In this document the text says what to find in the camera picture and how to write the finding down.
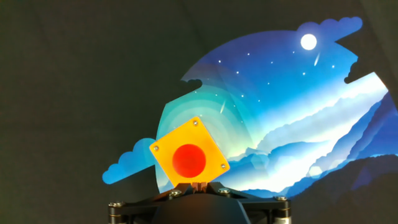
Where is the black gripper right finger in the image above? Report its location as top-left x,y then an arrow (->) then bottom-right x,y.
198,182 -> 292,224

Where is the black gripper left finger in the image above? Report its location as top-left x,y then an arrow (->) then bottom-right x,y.
108,182 -> 200,224

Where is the orange box with red button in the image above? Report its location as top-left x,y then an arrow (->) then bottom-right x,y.
149,116 -> 231,189

